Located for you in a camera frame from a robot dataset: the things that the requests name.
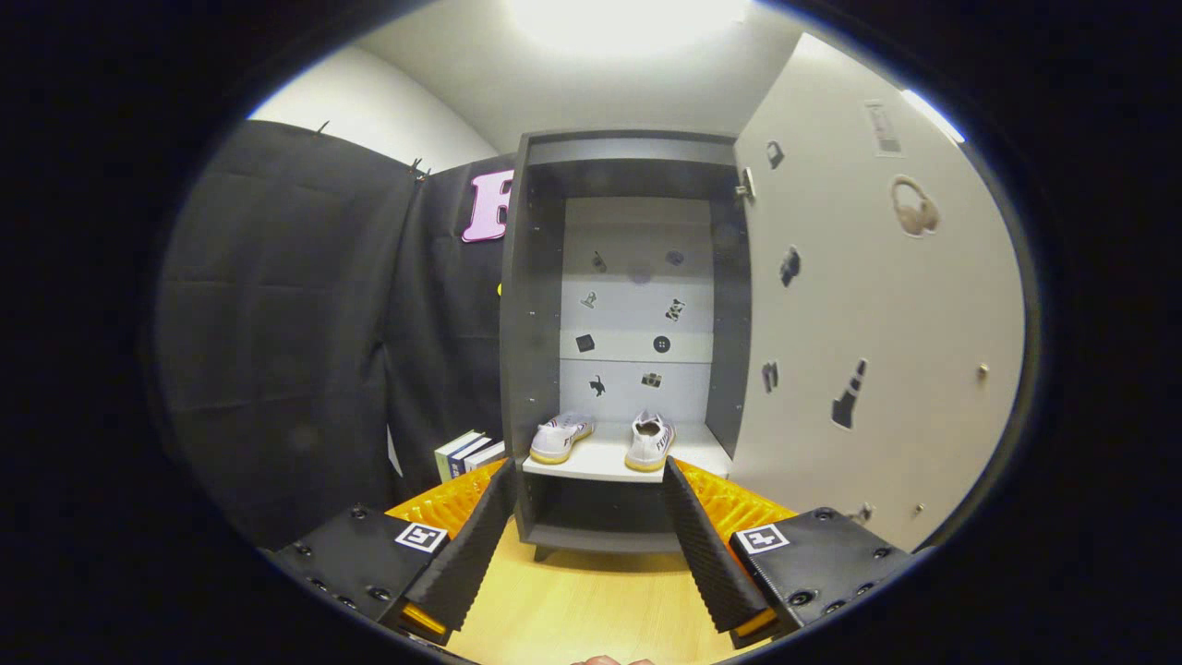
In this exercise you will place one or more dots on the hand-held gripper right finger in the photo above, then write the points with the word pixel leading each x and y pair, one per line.
pixel 706 554

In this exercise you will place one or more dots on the white cover book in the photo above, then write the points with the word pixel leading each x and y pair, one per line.
pixel 487 456

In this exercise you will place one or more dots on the blue spine book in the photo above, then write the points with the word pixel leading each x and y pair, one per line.
pixel 466 457

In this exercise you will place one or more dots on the dark grey shoe cabinet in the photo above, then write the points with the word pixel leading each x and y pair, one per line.
pixel 536 369

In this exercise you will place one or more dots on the black backdrop cloth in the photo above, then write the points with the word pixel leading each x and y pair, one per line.
pixel 277 323

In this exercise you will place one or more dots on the metal door hinge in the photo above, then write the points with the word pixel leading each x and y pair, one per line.
pixel 745 187

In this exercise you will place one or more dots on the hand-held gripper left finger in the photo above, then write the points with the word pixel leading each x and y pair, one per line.
pixel 476 545

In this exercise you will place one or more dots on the white paper sheet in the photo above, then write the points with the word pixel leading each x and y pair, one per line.
pixel 394 453

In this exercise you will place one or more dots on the beige shoe cabinet door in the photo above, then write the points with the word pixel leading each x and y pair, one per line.
pixel 877 323

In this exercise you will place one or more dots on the green spine book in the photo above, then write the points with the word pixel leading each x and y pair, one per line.
pixel 451 454

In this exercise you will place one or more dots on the white canvas shoe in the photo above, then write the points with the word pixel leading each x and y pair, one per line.
pixel 557 441
pixel 649 443

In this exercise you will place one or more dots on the rectangular ceiling light panel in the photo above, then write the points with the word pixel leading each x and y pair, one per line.
pixel 628 23

